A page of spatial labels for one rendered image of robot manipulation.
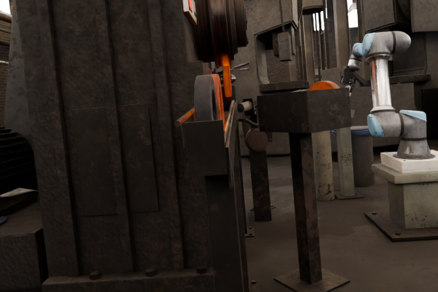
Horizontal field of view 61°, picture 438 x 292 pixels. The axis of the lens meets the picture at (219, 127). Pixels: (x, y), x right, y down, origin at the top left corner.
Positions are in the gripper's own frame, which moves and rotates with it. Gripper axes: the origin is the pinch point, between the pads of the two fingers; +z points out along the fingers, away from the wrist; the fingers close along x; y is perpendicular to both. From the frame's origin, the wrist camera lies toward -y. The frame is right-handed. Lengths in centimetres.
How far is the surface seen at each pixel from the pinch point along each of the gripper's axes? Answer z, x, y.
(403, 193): 42, 68, -20
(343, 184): 56, -3, -14
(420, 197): 42, 68, -28
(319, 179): 57, 1, 3
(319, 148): 36.2, 2.0, 8.9
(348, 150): 32.8, -2.4, -10.7
